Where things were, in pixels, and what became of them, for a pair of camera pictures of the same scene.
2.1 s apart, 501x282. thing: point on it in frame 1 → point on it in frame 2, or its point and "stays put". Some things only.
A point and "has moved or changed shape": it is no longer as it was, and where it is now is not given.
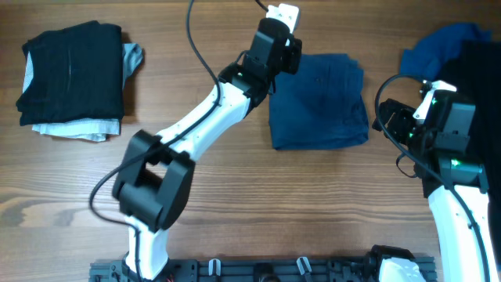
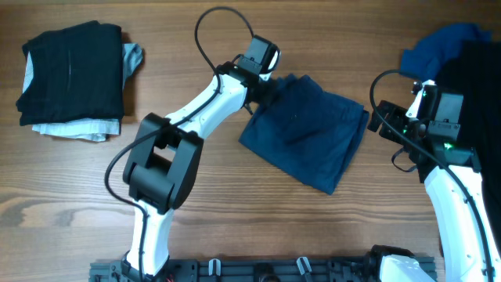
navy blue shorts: x=322 y=105 has moved or changed shape
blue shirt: x=427 y=56 stays put
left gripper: x=293 y=50 → x=268 y=95
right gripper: x=402 y=113 stays put
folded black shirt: x=77 y=74 stays put
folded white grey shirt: x=93 y=130 stays put
